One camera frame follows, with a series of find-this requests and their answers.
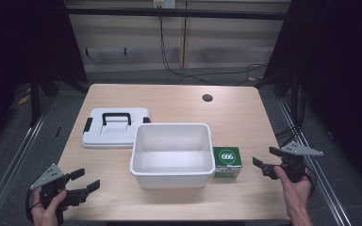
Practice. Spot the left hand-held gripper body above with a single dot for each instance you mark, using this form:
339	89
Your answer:
51	185

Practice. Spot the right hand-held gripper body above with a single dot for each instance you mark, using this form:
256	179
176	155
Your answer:
292	161

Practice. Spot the small green box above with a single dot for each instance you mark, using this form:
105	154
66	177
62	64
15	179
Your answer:
227	161

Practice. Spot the white plastic storage box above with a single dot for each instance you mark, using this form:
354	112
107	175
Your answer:
172	155

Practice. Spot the person's left hand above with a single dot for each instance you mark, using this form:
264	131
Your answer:
47	208

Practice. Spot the person's right hand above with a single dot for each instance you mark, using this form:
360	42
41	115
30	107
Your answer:
292	190

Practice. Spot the black metal stand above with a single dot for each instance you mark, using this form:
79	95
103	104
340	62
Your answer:
290	94
37	94

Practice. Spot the black curtain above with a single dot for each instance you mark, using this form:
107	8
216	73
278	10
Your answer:
25	44
333	78

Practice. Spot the black horizontal bar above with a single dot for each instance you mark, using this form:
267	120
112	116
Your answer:
176	13

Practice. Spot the white wall socket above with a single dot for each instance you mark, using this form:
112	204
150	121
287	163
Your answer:
164	3

